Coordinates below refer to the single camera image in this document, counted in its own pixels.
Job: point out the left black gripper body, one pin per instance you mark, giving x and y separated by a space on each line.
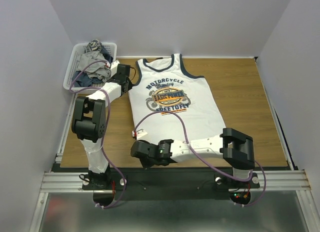
130 84

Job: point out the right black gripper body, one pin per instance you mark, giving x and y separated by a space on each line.
145 162

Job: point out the white printed tank top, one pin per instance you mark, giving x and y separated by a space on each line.
168 99

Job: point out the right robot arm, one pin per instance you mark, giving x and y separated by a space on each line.
235 147

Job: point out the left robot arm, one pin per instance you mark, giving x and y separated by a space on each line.
90 120

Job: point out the grey tank top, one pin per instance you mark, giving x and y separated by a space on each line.
94 65

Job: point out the navy blue tank top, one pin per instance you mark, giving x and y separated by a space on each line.
84 80

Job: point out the patterned dark tank top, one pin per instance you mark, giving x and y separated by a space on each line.
93 46

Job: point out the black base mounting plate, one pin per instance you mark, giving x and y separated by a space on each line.
135 184

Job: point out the white plastic basket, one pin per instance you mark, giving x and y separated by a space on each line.
108 51

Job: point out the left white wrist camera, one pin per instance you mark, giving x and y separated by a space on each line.
113 67

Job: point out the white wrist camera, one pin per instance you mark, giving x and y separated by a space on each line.
139 134
113 67

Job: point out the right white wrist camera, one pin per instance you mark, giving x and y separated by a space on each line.
139 134

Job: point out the aluminium frame rail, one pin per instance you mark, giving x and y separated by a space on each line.
61 182

